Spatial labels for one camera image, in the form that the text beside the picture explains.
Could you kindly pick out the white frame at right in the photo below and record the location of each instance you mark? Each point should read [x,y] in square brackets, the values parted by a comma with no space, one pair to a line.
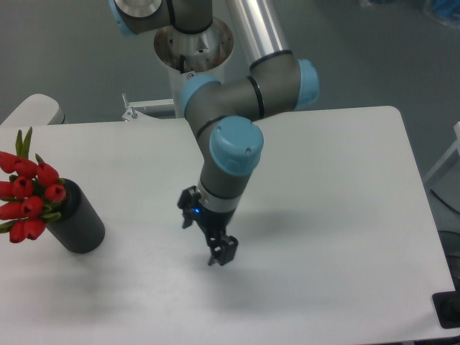
[445,163]

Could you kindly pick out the black device at table edge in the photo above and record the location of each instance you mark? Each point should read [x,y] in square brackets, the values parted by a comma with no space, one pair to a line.
[447,308]

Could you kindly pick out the black ribbed cylindrical vase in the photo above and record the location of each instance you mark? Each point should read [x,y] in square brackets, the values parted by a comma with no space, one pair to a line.
[79,229]

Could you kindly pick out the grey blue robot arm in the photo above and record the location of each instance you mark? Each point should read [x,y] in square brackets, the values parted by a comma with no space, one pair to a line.
[223,116]

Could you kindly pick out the red tulip bouquet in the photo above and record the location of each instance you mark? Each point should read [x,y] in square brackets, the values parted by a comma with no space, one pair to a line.
[33,196]

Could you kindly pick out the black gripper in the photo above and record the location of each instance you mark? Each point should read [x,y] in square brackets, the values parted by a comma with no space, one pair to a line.
[212,223]

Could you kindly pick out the white chair seat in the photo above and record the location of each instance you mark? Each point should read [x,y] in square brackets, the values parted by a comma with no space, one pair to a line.
[36,110]

